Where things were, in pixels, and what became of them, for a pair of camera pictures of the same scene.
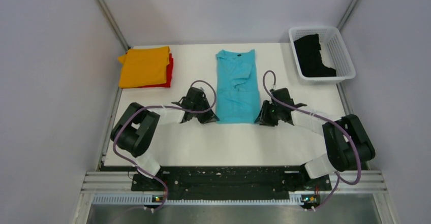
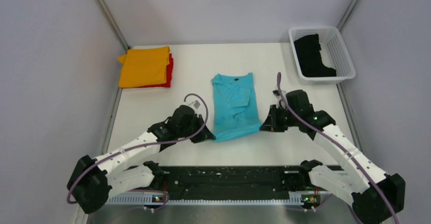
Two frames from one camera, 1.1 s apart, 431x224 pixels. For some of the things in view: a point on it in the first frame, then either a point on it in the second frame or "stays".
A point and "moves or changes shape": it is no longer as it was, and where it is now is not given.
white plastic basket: [335, 54] stays
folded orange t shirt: [142, 67] stays
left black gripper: [209, 117] -> [205, 135]
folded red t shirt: [168, 76] stays
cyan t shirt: [237, 87] moves or changes shape
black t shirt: [308, 50] stays
